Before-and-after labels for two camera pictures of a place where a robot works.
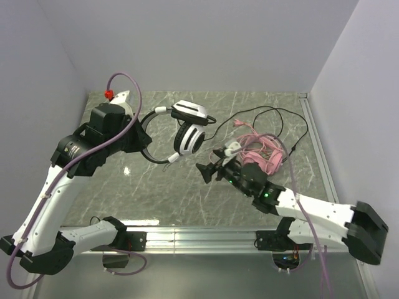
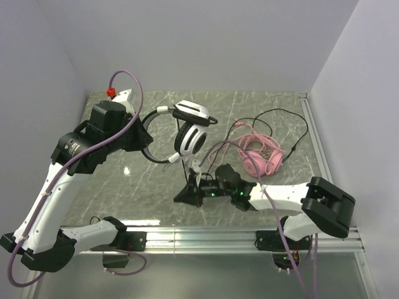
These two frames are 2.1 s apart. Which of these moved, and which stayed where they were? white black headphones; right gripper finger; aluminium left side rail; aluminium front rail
Moved: right gripper finger
Stayed: white black headphones; aluminium left side rail; aluminium front rail
